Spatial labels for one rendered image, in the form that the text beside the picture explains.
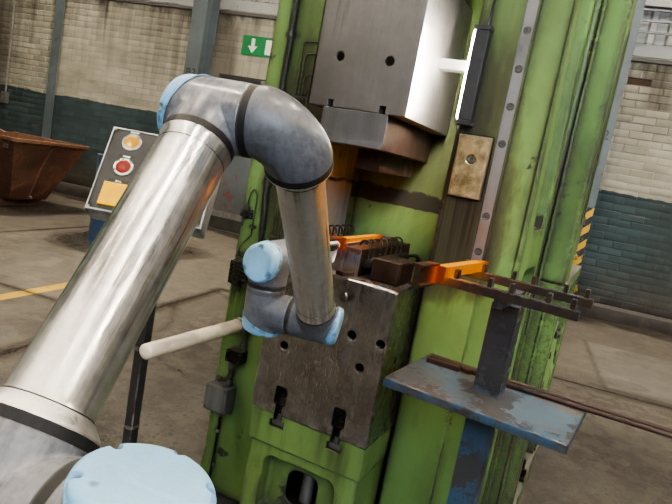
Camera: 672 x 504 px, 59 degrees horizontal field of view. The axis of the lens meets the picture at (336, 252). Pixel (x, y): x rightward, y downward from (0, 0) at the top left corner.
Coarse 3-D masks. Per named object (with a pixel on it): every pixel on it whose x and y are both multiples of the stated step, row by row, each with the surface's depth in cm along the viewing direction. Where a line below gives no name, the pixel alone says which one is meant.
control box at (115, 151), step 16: (112, 144) 178; (144, 144) 179; (112, 160) 176; (128, 160) 176; (96, 176) 174; (112, 176) 174; (128, 176) 175; (96, 192) 172; (96, 208) 170; (112, 208) 171; (208, 208) 175
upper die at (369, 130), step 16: (336, 112) 167; (352, 112) 164; (368, 112) 162; (336, 128) 167; (352, 128) 165; (368, 128) 163; (384, 128) 161; (400, 128) 170; (416, 128) 182; (352, 144) 165; (368, 144) 163; (384, 144) 162; (400, 144) 173; (416, 144) 185; (416, 160) 195
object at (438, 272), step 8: (416, 264) 115; (424, 264) 116; (432, 264) 118; (440, 264) 128; (448, 264) 131; (456, 264) 133; (464, 264) 136; (472, 264) 139; (480, 264) 144; (416, 272) 115; (424, 272) 117; (432, 272) 120; (440, 272) 121; (448, 272) 126; (464, 272) 135; (472, 272) 140; (416, 280) 115; (424, 280) 118; (432, 280) 121; (440, 280) 121
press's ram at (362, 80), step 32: (352, 0) 163; (384, 0) 159; (416, 0) 155; (448, 0) 167; (352, 32) 163; (384, 32) 159; (416, 32) 155; (448, 32) 173; (320, 64) 168; (352, 64) 164; (384, 64) 160; (416, 64) 156; (448, 64) 171; (320, 96) 168; (352, 96) 164; (384, 96) 160; (416, 96) 162; (448, 96) 187; (448, 128) 195
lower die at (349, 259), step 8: (352, 248) 167; (360, 248) 167; (368, 248) 170; (384, 248) 181; (408, 248) 202; (336, 256) 169; (344, 256) 168; (352, 256) 167; (360, 256) 166; (376, 256) 176; (336, 264) 169; (344, 264) 168; (352, 264) 167; (360, 264) 167; (360, 272) 168; (368, 272) 174
